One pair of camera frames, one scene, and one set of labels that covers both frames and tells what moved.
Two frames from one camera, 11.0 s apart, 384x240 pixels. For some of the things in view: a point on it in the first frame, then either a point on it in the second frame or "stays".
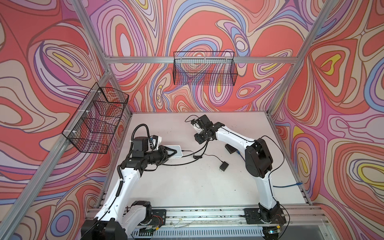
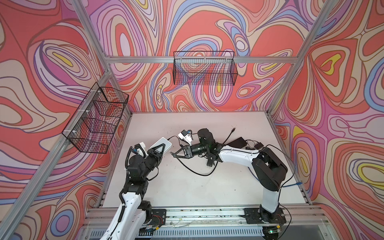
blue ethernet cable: [299, 183] stays
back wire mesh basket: [204, 68] stays
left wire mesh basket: [93, 125] stays
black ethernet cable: [190, 161] -> [193, 170]
